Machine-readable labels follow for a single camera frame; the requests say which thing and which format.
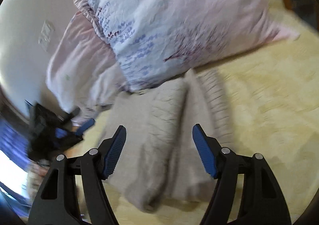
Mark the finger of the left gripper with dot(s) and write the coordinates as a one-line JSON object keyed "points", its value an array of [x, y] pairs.
{"points": [[71, 115], [87, 125]]}

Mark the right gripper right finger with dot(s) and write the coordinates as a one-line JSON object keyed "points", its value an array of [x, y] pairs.
{"points": [[262, 200]]}

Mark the beige cable knit sweater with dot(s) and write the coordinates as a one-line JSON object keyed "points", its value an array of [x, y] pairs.
{"points": [[159, 159]]}

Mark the bright window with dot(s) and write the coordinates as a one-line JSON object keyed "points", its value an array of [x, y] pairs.
{"points": [[14, 162]]}

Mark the pink floral pillow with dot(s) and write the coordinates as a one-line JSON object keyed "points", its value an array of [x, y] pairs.
{"points": [[113, 45]]}

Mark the yellow patterned bed sheet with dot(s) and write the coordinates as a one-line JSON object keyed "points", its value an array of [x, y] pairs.
{"points": [[273, 96]]}

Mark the white wall switch plate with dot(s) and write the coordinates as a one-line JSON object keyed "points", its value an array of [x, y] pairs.
{"points": [[46, 35]]}

